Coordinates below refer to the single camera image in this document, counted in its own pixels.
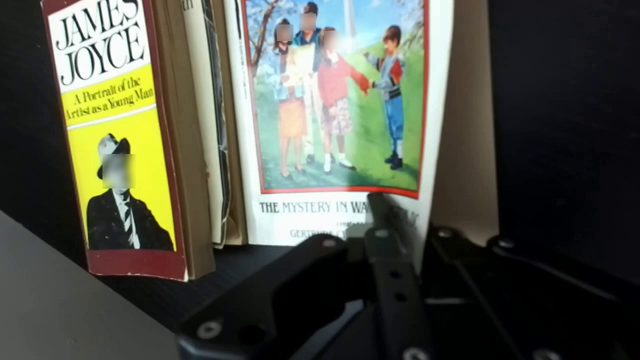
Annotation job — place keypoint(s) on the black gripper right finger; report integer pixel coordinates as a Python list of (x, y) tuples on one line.
[(532, 306)]

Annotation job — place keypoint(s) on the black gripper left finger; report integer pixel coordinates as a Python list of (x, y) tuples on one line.
[(320, 301)]

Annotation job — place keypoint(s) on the small white box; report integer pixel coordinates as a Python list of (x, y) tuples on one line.
[(333, 101)]

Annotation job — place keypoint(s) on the yellow James Joyce paperback book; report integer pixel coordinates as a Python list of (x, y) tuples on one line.
[(112, 132)]

